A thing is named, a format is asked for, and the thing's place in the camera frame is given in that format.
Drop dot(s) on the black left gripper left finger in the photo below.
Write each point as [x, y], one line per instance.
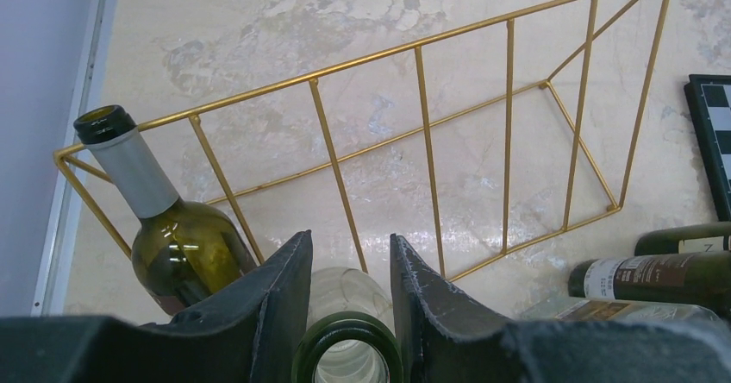
[246, 332]

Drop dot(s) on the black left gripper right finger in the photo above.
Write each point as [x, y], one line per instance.
[445, 335]

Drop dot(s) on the clear round glass bottle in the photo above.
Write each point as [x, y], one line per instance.
[350, 331]

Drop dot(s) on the olive bottle silver neck foil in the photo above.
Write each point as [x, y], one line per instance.
[184, 251]

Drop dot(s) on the clear square bottle black cap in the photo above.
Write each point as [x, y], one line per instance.
[564, 308]

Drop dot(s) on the dark green bottle white label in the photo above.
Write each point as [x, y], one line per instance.
[691, 279]

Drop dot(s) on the dark green bottle right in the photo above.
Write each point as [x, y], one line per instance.
[699, 238]

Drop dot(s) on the black white chessboard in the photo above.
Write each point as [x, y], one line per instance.
[708, 99]

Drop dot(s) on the gold wire wine rack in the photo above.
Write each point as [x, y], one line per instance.
[67, 163]

